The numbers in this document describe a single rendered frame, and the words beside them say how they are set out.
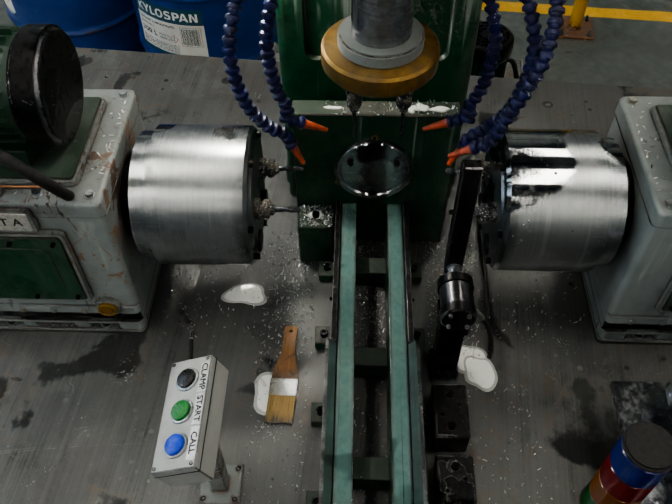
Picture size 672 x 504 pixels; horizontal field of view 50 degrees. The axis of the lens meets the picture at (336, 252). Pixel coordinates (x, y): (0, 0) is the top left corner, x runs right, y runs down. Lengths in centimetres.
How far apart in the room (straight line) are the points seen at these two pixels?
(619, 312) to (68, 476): 101
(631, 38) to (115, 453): 304
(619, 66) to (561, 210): 236
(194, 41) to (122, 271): 161
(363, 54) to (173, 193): 38
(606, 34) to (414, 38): 267
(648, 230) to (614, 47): 246
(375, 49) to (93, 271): 62
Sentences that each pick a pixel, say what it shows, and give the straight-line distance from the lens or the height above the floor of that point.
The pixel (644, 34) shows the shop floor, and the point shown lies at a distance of 379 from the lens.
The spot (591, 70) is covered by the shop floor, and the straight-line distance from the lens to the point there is 348.
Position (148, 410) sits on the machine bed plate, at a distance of 137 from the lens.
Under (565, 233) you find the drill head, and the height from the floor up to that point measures 109.
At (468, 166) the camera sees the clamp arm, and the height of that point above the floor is 125.
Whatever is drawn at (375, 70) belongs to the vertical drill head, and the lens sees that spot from 108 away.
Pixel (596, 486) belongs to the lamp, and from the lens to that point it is 100.
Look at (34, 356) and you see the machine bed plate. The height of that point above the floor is 80.
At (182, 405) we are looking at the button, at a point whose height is 107.
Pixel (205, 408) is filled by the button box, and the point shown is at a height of 107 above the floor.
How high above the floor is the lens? 198
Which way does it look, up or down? 51 degrees down
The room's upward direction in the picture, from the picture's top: 1 degrees counter-clockwise
